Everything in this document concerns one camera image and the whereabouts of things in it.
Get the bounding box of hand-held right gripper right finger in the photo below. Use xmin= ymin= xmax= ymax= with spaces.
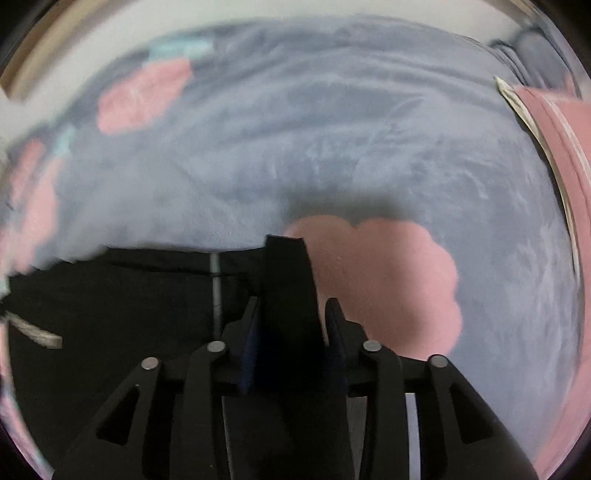
xmin=325 ymin=298 xmax=539 ymax=480

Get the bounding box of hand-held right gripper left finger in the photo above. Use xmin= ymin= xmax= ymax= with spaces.
xmin=53 ymin=295 xmax=260 ymax=480

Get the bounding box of black hooded jacket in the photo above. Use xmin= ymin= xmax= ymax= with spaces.
xmin=0 ymin=234 xmax=361 ymax=480

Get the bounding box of grey floral blanket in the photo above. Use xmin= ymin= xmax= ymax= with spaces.
xmin=0 ymin=17 xmax=588 ymax=480

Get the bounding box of pink pillow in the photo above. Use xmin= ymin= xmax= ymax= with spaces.
xmin=493 ymin=75 xmax=591 ymax=278

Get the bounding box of grey pillow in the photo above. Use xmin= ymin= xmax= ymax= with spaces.
xmin=488 ymin=22 xmax=579 ymax=95

